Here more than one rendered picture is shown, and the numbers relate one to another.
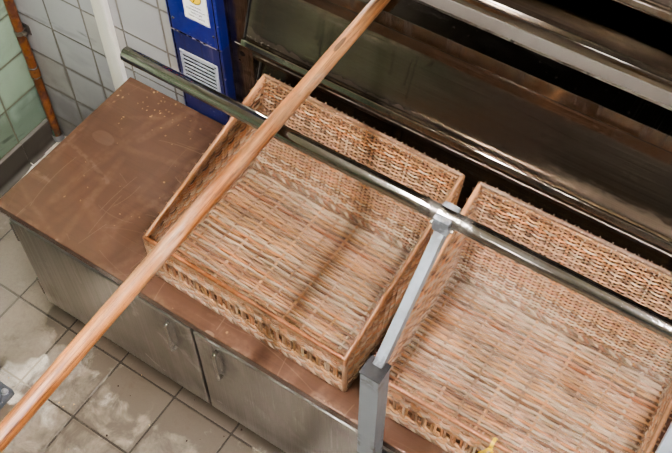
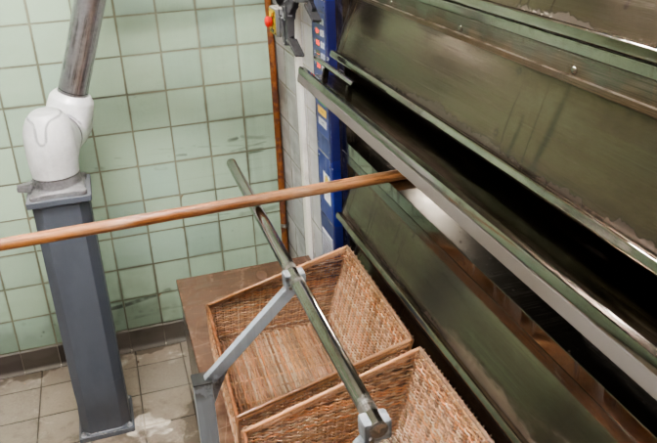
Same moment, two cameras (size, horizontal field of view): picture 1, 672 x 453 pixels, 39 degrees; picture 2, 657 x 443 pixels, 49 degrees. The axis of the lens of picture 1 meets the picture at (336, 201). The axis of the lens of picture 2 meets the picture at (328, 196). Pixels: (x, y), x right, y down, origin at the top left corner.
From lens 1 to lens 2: 1.24 m
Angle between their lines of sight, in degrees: 42
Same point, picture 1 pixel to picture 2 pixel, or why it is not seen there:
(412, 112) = (396, 276)
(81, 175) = (230, 286)
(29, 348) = (166, 412)
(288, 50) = (356, 223)
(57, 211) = (199, 295)
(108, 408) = not seen: outside the picture
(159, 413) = not seen: outside the picture
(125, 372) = not seen: outside the picture
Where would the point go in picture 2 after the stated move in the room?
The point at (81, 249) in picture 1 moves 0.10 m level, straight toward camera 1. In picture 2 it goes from (190, 317) to (177, 333)
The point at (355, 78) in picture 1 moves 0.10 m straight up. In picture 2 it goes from (377, 246) to (377, 214)
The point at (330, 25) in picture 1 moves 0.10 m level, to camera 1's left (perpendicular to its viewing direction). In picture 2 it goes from (376, 204) to (350, 197)
